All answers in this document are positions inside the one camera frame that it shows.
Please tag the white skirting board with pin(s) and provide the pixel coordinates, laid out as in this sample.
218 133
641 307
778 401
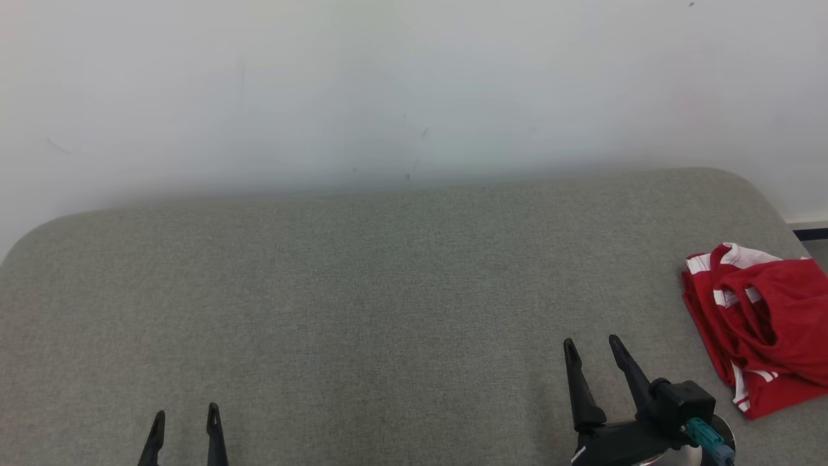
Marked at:
808 222

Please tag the red jersey with white sleeves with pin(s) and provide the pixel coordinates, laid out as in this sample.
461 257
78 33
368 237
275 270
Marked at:
766 398

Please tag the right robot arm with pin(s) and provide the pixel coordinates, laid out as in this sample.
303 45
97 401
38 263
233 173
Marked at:
679 456

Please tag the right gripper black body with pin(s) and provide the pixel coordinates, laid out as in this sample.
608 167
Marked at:
621 443

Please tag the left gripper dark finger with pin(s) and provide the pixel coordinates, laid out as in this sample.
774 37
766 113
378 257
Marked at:
154 443
216 437

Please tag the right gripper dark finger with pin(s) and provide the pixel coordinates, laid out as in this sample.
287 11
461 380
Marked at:
634 382
581 388

